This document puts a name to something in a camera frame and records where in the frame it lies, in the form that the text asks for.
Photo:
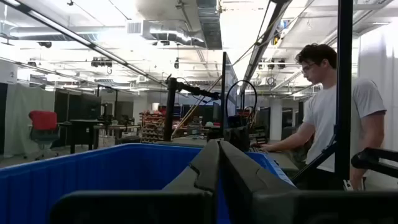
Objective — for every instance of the silver ceiling duct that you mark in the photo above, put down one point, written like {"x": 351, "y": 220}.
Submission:
{"x": 174, "y": 32}

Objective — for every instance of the pale green curtain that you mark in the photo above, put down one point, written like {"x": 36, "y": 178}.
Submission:
{"x": 18, "y": 118}

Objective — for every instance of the dark rectangular ceiling duct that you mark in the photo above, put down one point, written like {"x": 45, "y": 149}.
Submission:
{"x": 210, "y": 28}

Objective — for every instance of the large black screen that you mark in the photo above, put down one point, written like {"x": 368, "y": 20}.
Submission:
{"x": 77, "y": 105}

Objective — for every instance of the person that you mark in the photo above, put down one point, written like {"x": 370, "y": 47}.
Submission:
{"x": 320, "y": 118}

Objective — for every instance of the red parts shelf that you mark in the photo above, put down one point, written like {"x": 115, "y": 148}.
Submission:
{"x": 152, "y": 126}

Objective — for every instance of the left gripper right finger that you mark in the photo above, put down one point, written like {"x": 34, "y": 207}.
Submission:
{"x": 311, "y": 208}

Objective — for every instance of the black rolling desk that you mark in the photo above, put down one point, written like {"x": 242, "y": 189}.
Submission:
{"x": 82, "y": 122}

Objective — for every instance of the yellow diagonal rod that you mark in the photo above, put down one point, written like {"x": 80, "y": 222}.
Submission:
{"x": 192, "y": 109}

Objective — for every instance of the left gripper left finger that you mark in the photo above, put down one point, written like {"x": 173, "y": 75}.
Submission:
{"x": 140, "y": 208}

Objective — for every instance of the blue plastic bin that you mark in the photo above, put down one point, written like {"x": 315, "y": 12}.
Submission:
{"x": 93, "y": 174}

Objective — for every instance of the black rounded bar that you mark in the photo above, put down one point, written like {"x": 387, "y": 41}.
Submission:
{"x": 373, "y": 158}

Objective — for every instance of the black aluminium frame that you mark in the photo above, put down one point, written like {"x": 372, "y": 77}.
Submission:
{"x": 344, "y": 93}

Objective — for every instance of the red office chair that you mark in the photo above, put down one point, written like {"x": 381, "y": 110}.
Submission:
{"x": 43, "y": 124}

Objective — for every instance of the black monitor pole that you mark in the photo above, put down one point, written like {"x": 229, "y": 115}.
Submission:
{"x": 170, "y": 109}

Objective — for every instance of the ceiling light strip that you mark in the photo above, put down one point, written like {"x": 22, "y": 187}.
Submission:
{"x": 264, "y": 40}

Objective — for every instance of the wooden work table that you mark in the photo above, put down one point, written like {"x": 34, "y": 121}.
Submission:
{"x": 118, "y": 127}

